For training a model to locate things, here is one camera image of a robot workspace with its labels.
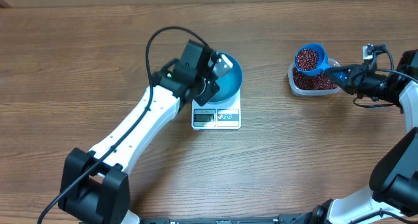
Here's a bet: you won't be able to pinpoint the teal round bowl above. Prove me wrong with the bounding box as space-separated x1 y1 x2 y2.
208 53 243 104

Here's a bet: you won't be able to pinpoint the blue plastic measuring scoop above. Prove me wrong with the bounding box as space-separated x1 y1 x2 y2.
294 43 335 77

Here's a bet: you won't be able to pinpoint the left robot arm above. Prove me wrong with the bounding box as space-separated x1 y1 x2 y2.
57 40 236 224

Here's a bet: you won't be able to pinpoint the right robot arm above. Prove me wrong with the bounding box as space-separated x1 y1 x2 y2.
296 46 417 223

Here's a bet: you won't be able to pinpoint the white digital kitchen scale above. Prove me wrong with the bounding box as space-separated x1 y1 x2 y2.
191 90 242 130

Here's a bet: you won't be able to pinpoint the clear plastic food container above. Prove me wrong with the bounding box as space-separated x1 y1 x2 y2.
287 63 342 97

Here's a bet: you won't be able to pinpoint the red adzuki beans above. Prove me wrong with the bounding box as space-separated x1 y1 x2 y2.
292 48 337 91

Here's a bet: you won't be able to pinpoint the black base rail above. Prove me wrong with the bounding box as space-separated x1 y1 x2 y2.
140 214 301 224

